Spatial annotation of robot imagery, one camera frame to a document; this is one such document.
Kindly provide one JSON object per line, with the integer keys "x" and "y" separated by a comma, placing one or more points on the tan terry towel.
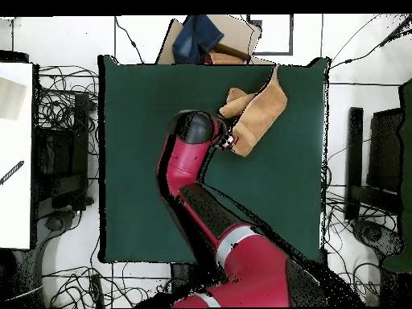
{"x": 260, "y": 116}

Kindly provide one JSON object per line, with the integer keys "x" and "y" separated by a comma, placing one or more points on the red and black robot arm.
{"x": 186, "y": 161}

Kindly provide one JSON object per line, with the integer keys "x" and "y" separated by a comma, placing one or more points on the folded tan towel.
{"x": 225, "y": 59}

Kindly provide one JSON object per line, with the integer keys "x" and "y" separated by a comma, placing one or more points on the dark brown cloth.
{"x": 231, "y": 50}

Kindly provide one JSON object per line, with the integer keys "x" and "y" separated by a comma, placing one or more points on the dark green table cloth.
{"x": 135, "y": 128}

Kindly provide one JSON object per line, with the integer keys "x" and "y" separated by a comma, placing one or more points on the blue jeans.
{"x": 196, "y": 38}

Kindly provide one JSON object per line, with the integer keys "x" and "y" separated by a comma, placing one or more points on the cardboard box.
{"x": 238, "y": 32}

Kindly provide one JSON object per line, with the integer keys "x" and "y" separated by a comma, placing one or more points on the black equipment stand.
{"x": 80, "y": 145}

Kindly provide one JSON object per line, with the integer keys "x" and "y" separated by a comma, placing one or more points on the black chair base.
{"x": 373, "y": 233}

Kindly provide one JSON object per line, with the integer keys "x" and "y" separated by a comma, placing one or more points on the dark green hanging cloth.
{"x": 407, "y": 128}

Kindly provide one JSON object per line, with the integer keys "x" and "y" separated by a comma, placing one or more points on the grey chair base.
{"x": 53, "y": 223}

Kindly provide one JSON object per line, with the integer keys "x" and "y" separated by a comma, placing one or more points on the black power strip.
{"x": 96, "y": 289}

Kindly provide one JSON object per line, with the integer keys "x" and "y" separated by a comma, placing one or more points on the black striped tool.
{"x": 13, "y": 172}

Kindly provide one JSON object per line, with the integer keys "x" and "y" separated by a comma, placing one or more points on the beige box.
{"x": 11, "y": 99}

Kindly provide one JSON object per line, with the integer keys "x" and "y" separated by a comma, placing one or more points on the white table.
{"x": 16, "y": 209}

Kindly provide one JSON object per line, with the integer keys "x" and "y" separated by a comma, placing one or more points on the black device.
{"x": 13, "y": 57}

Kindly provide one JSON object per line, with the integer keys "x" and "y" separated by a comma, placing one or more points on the grey rectangular frame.
{"x": 291, "y": 35}

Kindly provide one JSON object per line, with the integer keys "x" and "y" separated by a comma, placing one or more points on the black frame stand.
{"x": 355, "y": 145}

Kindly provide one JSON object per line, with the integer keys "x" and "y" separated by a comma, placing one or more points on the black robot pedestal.
{"x": 180, "y": 273}

